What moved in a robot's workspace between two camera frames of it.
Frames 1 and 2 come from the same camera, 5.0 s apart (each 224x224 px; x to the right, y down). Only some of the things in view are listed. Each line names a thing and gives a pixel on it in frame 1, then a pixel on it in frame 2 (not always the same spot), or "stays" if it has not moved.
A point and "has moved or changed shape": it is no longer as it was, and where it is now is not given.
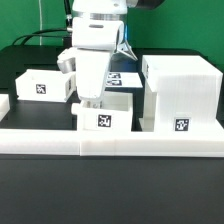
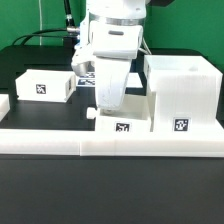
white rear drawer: x=45 y=85 stays
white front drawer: x=115 y=114 has moved or changed shape
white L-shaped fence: x=57 y=141 stays
